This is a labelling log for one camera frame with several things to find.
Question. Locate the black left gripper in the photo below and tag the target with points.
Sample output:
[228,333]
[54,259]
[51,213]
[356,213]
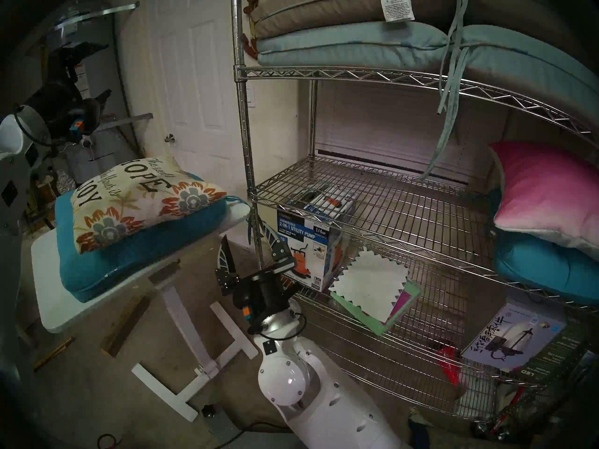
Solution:
[70,113]

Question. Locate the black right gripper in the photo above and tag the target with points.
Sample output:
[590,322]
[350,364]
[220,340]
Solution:
[264,293]

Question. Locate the floral HOPE JOY throw cushion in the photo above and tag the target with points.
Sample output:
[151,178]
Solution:
[140,205]

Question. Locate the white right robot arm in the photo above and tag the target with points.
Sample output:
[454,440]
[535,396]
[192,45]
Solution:
[327,396]

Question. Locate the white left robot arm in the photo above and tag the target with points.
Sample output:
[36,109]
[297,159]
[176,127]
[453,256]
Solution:
[11,191]

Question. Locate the teal tufted seat cushion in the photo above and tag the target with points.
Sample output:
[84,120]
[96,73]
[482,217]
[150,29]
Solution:
[131,265]

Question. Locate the light blue bench cushion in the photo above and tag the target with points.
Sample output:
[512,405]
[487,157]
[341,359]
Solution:
[351,41]

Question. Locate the tan bench cushion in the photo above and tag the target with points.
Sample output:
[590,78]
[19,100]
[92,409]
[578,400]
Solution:
[327,6]

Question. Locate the teal plain cushion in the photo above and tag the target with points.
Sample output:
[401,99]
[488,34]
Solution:
[538,270]

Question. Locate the utility pump cardboard box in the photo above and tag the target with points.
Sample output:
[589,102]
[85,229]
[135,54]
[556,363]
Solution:
[320,228]

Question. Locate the grey water heater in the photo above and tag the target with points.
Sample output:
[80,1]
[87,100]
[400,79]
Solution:
[107,148]

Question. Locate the white panel door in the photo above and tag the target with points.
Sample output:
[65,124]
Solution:
[196,78]

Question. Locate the crumpled foil wrap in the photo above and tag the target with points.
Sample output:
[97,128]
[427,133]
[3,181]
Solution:
[65,181]

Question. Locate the white zigzag-edged paper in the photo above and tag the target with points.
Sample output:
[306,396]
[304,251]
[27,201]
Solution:
[369,279]

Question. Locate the green paper sheet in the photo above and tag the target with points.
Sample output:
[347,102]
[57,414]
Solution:
[365,322]

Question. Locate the wooden plank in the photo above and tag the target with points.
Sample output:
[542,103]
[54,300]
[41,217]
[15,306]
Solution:
[125,326]

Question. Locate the magenta paper sheet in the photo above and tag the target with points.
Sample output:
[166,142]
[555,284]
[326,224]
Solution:
[398,310]

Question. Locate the black star knob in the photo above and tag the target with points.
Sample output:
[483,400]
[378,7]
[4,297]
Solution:
[209,411]

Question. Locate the white overbed table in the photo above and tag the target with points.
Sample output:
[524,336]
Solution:
[51,293]

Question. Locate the red plastic item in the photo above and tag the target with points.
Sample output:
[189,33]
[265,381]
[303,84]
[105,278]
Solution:
[448,364]

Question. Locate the thin wooden stick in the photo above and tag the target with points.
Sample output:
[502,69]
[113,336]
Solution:
[54,353]

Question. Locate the dark blue rag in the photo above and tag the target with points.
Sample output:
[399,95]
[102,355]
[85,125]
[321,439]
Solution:
[419,429]

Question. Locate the LED lamp box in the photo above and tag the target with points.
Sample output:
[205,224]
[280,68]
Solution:
[510,336]

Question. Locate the white care label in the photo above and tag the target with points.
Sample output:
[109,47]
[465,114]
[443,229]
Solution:
[397,3]

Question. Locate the pink throw pillow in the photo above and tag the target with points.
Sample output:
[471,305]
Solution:
[543,191]

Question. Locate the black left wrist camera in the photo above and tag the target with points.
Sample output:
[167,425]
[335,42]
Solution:
[61,64]

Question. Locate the white light switch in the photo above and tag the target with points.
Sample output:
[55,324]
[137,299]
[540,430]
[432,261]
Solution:
[251,96]

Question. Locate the wooden anchor wall decoration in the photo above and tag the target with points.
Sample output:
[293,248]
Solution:
[250,46]

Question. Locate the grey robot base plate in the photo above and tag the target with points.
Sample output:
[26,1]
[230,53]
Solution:
[220,427]

